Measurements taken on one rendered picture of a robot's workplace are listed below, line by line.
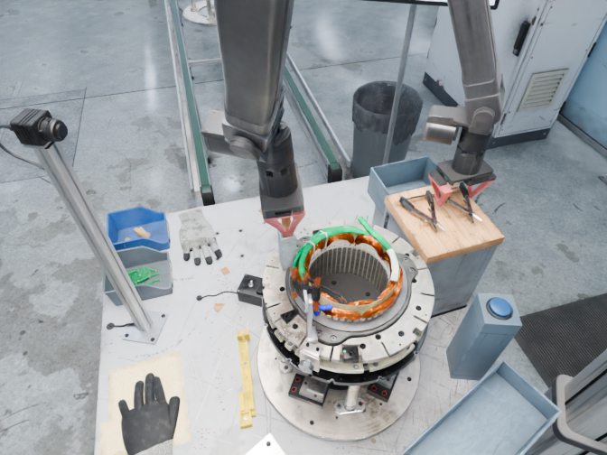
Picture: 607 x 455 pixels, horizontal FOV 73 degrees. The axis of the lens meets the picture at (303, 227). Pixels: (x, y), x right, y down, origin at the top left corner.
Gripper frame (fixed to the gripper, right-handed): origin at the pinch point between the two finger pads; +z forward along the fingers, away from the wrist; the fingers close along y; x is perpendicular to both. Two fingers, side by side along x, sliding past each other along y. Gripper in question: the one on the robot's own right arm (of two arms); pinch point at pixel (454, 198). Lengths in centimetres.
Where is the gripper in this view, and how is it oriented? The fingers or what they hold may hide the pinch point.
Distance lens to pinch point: 101.0
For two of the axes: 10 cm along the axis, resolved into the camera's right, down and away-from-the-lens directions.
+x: 3.2, 6.9, -6.5
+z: 0.3, 6.8, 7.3
